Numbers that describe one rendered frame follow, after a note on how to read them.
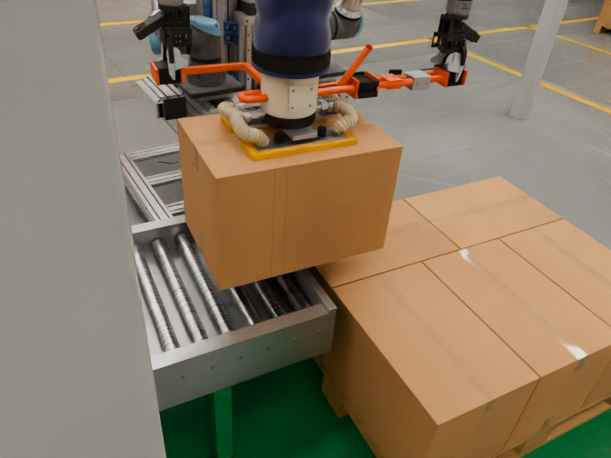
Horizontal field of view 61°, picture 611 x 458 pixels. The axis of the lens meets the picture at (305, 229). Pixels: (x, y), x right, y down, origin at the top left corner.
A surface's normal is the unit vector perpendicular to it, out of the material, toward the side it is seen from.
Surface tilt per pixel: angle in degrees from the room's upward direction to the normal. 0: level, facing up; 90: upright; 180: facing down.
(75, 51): 90
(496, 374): 0
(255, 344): 90
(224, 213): 89
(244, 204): 89
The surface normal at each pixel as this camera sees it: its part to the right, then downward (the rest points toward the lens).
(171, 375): 0.45, 0.55
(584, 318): 0.07, -0.81
